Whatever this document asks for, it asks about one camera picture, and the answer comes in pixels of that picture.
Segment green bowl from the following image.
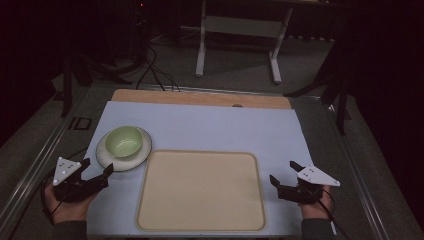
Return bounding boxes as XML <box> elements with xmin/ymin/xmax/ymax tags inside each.
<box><xmin>104</xmin><ymin>125</ymin><xmax>144</xmax><ymax>159</ymax></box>

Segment black floor cables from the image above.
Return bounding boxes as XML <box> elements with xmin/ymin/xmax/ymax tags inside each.
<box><xmin>134</xmin><ymin>41</ymin><xmax>182</xmax><ymax>93</ymax></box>

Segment white table frame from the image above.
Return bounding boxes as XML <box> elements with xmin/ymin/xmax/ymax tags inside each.
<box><xmin>194</xmin><ymin>0</ymin><xmax>334</xmax><ymax>85</ymax></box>

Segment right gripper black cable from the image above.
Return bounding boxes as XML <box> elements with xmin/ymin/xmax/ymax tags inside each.
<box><xmin>315</xmin><ymin>189</ymin><xmax>352</xmax><ymax>240</ymax></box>

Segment metal floor rail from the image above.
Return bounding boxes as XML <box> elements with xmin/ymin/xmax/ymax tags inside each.
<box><xmin>0</xmin><ymin>84</ymin><xmax>101</xmax><ymax>232</ymax></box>
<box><xmin>319</xmin><ymin>96</ymin><xmax>392</xmax><ymax>240</ymax></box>

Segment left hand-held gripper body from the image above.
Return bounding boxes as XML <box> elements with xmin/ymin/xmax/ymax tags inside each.
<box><xmin>51</xmin><ymin>156</ymin><xmax>98</xmax><ymax>204</ymax></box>

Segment black metal stand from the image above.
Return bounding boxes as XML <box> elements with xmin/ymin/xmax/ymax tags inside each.
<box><xmin>60</xmin><ymin>31</ymin><xmax>134</xmax><ymax>118</ymax></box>
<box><xmin>284</xmin><ymin>31</ymin><xmax>353</xmax><ymax>136</ymax></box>

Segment dark equipment with red light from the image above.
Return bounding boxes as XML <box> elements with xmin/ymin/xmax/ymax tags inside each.
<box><xmin>132</xmin><ymin>0</ymin><xmax>152</xmax><ymax>63</ymax></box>

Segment white plate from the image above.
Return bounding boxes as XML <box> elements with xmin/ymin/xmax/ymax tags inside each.
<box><xmin>95</xmin><ymin>126</ymin><xmax>153</xmax><ymax>173</ymax></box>

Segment person's right hand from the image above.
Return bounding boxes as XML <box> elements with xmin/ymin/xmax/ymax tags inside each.
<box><xmin>299</xmin><ymin>185</ymin><xmax>334</xmax><ymax>220</ymax></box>

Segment beige tray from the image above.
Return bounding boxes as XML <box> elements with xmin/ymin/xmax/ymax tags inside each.
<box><xmin>134</xmin><ymin>149</ymin><xmax>268</xmax><ymax>233</ymax></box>

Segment person's left hand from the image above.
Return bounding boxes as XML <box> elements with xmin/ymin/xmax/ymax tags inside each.
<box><xmin>44</xmin><ymin>182</ymin><xmax>98</xmax><ymax>225</ymax></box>

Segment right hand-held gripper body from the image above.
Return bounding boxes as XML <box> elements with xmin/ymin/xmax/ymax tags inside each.
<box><xmin>281</xmin><ymin>163</ymin><xmax>341</xmax><ymax>205</ymax></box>

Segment light blue table mat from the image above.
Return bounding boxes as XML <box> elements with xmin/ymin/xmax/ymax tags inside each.
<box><xmin>81</xmin><ymin>100</ymin><xmax>315</xmax><ymax>238</ymax></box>

